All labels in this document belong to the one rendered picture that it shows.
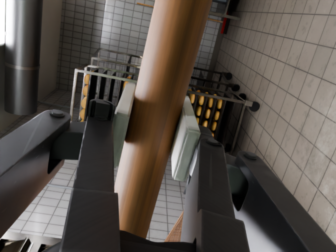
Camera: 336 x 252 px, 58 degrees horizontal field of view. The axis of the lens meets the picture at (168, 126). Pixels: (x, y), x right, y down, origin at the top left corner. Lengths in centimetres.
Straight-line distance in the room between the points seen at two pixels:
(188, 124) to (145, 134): 3
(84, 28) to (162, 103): 512
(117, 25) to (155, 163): 502
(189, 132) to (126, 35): 504
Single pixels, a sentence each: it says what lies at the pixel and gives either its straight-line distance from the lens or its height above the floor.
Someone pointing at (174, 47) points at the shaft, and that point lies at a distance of 16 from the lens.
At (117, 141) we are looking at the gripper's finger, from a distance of 15.
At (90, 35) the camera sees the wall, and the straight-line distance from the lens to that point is 527.
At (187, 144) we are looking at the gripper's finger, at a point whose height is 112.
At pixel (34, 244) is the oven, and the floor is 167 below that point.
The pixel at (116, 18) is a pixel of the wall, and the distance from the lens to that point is 518.
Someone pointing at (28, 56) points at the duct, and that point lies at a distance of 335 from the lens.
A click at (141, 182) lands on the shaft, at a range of 19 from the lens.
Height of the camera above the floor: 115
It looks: 6 degrees down
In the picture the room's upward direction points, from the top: 80 degrees counter-clockwise
